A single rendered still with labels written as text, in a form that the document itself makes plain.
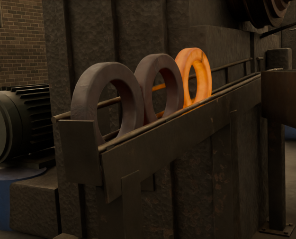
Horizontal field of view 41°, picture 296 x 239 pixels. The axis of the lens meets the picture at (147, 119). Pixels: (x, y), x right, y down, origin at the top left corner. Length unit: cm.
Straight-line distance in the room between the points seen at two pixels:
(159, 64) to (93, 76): 22
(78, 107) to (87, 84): 4
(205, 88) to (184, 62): 15
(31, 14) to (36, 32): 39
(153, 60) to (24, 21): 809
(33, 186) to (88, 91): 129
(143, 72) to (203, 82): 32
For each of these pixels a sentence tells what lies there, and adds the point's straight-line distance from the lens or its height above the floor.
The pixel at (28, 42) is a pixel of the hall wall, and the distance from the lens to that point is 887.
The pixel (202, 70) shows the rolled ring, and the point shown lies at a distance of 109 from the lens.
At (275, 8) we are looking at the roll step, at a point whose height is 94.
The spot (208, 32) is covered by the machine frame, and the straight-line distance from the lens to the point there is 130.
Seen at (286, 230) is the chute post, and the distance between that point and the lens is 191.
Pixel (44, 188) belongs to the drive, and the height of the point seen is 24.
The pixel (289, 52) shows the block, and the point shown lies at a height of 78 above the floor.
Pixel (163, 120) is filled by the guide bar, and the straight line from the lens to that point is 82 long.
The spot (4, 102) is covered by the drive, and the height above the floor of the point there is 62.
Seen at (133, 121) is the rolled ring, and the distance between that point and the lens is 77.
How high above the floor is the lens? 75
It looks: 8 degrees down
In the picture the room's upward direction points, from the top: 3 degrees counter-clockwise
